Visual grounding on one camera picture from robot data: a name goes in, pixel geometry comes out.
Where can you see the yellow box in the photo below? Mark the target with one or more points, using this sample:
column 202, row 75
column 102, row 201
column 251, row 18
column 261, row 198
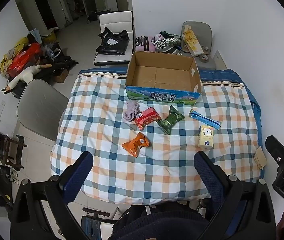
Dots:
column 49, row 38

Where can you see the light blue cloth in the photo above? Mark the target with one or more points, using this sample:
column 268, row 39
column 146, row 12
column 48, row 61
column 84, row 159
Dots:
column 34, row 35

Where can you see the yellow tissue pack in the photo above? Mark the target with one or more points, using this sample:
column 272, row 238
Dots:
column 205, row 137

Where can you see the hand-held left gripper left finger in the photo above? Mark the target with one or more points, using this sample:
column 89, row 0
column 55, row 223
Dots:
column 78, row 177

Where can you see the long blue packet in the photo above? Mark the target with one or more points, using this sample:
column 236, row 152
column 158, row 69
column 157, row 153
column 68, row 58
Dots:
column 204, row 120

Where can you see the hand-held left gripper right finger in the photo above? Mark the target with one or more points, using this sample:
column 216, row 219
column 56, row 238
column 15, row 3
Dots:
column 208, row 177

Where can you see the dark wooden chair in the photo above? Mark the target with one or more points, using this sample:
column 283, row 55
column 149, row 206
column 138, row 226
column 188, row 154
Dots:
column 6, row 142

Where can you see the orange snack packet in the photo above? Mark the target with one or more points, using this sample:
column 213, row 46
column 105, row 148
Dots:
column 135, row 145

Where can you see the tan fabric tag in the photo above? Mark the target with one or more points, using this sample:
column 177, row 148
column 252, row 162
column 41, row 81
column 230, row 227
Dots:
column 259, row 157

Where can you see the small brown cardboard box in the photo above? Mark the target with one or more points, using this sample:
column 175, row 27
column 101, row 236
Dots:
column 62, row 75

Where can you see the grey cushioned chair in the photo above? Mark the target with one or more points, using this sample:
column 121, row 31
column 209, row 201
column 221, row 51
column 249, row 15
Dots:
column 204, row 30

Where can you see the grey round-backed chair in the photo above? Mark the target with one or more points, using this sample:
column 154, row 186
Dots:
column 39, row 105

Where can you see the red plastic bag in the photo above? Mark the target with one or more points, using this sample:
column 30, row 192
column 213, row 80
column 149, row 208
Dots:
column 24, row 56

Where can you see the black plastic bag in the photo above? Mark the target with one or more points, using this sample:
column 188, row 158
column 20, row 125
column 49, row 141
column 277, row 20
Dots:
column 112, row 47

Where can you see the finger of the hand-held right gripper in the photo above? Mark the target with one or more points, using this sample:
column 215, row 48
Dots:
column 277, row 150

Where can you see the white goose plush toy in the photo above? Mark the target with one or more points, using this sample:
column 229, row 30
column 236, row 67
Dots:
column 25, row 76

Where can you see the yellow cloth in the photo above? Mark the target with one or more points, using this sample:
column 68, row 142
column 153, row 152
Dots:
column 21, row 42

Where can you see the patterned tote bag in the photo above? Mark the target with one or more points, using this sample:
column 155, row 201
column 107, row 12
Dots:
column 164, row 43

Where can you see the person's dark clothing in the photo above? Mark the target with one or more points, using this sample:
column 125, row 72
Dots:
column 157, row 227

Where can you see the green snack packet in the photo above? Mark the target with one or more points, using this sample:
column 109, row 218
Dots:
column 169, row 120

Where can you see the plaid blanket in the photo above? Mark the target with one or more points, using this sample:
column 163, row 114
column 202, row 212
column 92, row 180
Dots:
column 157, row 170

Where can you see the yellow snack bag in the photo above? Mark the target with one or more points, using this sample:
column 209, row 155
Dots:
column 192, row 42

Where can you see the brown tape roll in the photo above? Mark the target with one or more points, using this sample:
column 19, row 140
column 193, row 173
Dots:
column 204, row 58

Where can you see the red snack packet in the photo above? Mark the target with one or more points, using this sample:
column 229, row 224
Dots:
column 147, row 118

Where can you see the purple sock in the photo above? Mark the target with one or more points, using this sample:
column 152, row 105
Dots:
column 131, row 111

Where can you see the white padded chair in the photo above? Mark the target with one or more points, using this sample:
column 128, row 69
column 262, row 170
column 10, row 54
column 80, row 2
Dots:
column 117, row 20

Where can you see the pile of dark bags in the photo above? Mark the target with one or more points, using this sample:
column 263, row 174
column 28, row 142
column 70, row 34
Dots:
column 57, row 65

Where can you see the white board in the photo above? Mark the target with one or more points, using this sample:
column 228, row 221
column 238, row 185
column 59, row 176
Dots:
column 220, row 61

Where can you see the pink suitcase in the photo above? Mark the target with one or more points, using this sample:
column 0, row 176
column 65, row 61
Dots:
column 144, row 46

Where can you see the cardboard box with blue print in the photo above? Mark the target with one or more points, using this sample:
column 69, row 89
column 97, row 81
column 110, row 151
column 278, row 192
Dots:
column 157, row 77

